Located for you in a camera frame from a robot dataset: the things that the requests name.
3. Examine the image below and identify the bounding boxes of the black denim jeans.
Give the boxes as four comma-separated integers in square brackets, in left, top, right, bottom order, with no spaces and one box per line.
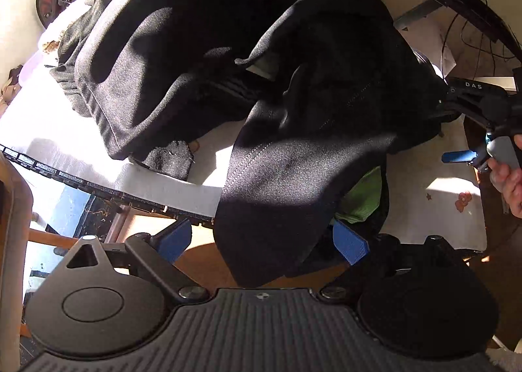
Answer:
[75,0,443,287]

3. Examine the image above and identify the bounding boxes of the person right hand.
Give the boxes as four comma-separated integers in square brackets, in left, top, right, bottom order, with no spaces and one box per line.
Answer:
[487,158,522,218]

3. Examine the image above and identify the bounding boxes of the green ribbed garment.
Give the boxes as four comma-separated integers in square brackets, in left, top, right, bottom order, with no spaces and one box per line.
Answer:
[334,167,382,224]

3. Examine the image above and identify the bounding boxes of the dark grey hoodie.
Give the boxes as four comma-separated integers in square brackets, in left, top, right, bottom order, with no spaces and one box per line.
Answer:
[50,0,112,117]

